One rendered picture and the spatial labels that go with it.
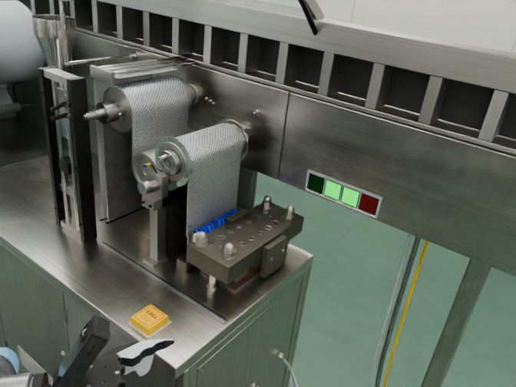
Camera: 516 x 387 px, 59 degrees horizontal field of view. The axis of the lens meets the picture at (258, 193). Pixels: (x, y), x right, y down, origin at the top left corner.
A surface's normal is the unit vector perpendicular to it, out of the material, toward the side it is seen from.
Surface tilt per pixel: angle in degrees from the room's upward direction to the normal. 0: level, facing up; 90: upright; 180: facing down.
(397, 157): 90
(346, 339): 0
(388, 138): 90
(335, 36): 90
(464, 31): 90
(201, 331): 0
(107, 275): 0
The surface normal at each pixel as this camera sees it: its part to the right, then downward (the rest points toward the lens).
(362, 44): -0.59, 0.32
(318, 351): 0.11, -0.88
